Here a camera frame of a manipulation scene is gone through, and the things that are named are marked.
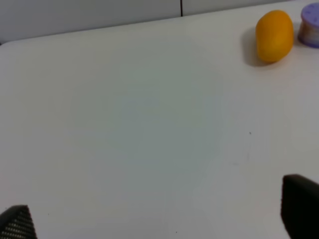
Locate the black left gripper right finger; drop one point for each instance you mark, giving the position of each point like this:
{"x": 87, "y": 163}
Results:
{"x": 300, "y": 207}

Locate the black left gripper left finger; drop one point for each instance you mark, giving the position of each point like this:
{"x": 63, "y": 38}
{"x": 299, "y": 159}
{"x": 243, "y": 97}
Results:
{"x": 16, "y": 223}

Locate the purple lidded round container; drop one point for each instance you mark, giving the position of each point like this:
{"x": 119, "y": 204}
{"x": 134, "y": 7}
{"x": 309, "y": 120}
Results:
{"x": 309, "y": 29}

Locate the orange toy mango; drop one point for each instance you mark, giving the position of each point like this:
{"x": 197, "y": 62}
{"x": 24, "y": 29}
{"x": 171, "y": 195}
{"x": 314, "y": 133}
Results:
{"x": 274, "y": 36}

